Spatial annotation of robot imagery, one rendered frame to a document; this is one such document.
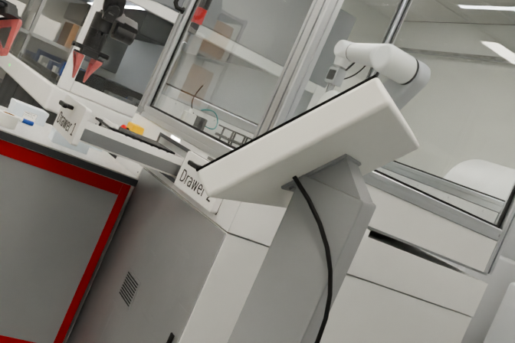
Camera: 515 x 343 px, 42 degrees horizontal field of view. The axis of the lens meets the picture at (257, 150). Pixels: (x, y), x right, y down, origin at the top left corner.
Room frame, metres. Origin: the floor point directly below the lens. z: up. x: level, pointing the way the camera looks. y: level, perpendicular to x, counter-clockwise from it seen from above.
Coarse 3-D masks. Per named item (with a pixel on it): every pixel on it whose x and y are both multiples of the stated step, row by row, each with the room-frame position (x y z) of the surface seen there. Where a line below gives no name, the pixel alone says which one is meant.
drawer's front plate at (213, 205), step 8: (192, 152) 1.97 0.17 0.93; (184, 160) 1.99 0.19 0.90; (192, 160) 1.94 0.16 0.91; (200, 160) 1.90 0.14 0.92; (192, 168) 1.92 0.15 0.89; (184, 176) 1.95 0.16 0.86; (192, 176) 1.90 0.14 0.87; (176, 184) 1.97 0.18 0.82; (184, 184) 1.93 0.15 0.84; (192, 184) 1.88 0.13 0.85; (200, 184) 1.84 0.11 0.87; (192, 192) 1.86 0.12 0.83; (200, 192) 1.83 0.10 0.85; (200, 200) 1.81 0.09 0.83; (216, 200) 1.74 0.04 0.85; (208, 208) 1.75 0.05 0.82; (216, 208) 1.74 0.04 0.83
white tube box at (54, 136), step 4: (52, 128) 2.26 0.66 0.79; (52, 132) 2.23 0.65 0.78; (56, 132) 2.20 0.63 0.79; (48, 136) 2.27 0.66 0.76; (52, 136) 2.21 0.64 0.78; (56, 136) 2.20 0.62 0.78; (60, 136) 2.21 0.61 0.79; (52, 140) 2.20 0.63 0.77; (56, 140) 2.20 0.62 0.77; (60, 140) 2.21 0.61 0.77; (64, 140) 2.22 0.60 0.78; (60, 144) 2.21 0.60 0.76; (64, 144) 2.22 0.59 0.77; (68, 144) 2.22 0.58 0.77; (80, 144) 2.24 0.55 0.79; (84, 144) 2.24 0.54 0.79; (72, 148) 2.23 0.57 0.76; (76, 148) 2.24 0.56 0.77; (80, 148) 2.24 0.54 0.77; (84, 148) 2.25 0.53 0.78; (88, 148) 2.25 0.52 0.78; (84, 152) 2.25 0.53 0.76
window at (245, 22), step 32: (224, 0) 2.28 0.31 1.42; (256, 0) 2.06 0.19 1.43; (288, 0) 1.89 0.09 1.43; (192, 32) 2.41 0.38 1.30; (224, 32) 2.18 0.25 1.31; (256, 32) 1.98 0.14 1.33; (288, 32) 1.82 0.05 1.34; (192, 64) 2.30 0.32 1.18; (224, 64) 2.09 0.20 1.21; (256, 64) 1.91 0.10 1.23; (160, 96) 2.44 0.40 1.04; (192, 96) 2.20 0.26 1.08; (224, 96) 2.00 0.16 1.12; (256, 96) 1.84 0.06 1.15; (224, 128) 1.93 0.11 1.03; (256, 128) 1.77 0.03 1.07
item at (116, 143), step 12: (96, 120) 2.14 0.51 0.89; (84, 132) 1.88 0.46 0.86; (96, 132) 1.90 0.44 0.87; (108, 132) 1.92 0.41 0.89; (96, 144) 1.91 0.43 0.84; (108, 144) 1.92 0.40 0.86; (120, 144) 1.94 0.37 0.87; (132, 144) 1.96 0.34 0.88; (144, 144) 1.97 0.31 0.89; (120, 156) 1.95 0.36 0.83; (132, 156) 1.96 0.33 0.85; (144, 156) 1.98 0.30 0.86; (156, 156) 1.99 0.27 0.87; (168, 156) 2.01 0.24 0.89; (180, 156) 2.10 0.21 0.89; (156, 168) 2.00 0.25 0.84; (168, 168) 2.02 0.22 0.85
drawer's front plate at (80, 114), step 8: (72, 104) 2.00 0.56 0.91; (80, 104) 1.93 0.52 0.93; (64, 112) 2.04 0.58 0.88; (72, 112) 1.97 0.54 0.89; (80, 112) 1.89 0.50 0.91; (88, 112) 1.86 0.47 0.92; (56, 120) 2.09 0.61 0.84; (64, 120) 2.01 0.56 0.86; (72, 120) 1.94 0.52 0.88; (80, 120) 1.86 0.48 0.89; (56, 128) 2.06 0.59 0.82; (64, 128) 1.98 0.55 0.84; (72, 128) 1.91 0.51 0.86; (80, 128) 1.86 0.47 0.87; (64, 136) 1.94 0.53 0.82; (72, 136) 1.87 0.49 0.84; (80, 136) 1.87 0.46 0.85; (72, 144) 1.86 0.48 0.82
